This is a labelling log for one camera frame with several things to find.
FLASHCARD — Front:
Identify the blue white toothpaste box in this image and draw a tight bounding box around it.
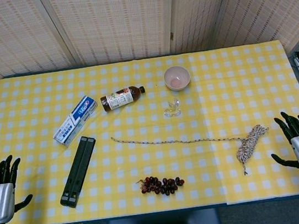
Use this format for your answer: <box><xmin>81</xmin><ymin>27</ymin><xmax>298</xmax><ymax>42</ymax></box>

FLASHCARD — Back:
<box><xmin>48</xmin><ymin>94</ymin><xmax>104</xmax><ymax>149</ymax></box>

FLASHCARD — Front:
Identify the pink bowl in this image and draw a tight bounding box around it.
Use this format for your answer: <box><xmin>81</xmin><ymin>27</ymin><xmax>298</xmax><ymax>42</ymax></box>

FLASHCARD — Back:
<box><xmin>162</xmin><ymin>63</ymin><xmax>193</xmax><ymax>92</ymax></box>

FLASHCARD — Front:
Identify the dark red grape bunch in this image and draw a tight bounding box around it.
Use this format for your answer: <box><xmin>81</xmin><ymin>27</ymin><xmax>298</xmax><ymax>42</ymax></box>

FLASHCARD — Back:
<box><xmin>136</xmin><ymin>171</ymin><xmax>187</xmax><ymax>199</ymax></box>

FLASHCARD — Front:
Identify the brown tea bottle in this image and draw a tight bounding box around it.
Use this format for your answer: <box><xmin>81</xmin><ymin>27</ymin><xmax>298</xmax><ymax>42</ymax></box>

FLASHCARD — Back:
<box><xmin>99</xmin><ymin>84</ymin><xmax>148</xmax><ymax>114</ymax></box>

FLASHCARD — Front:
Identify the beige woven folding screen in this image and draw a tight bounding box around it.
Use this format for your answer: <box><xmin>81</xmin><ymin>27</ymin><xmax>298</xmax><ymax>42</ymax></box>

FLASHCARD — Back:
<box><xmin>0</xmin><ymin>0</ymin><xmax>299</xmax><ymax>122</ymax></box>

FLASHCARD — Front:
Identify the yellow white checked tablecloth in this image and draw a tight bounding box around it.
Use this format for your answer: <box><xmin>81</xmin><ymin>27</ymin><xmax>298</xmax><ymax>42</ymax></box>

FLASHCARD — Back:
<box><xmin>0</xmin><ymin>36</ymin><xmax>299</xmax><ymax>224</ymax></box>

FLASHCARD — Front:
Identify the speckled white braided rope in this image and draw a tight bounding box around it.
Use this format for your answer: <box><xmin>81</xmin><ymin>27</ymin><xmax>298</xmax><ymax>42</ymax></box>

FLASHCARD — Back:
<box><xmin>110</xmin><ymin>115</ymin><xmax>275</xmax><ymax>194</ymax></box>

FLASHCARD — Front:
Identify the black folded bar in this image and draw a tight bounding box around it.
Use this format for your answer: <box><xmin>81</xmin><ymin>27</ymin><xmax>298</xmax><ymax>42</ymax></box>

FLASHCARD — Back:
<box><xmin>51</xmin><ymin>134</ymin><xmax>105</xmax><ymax>210</ymax></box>

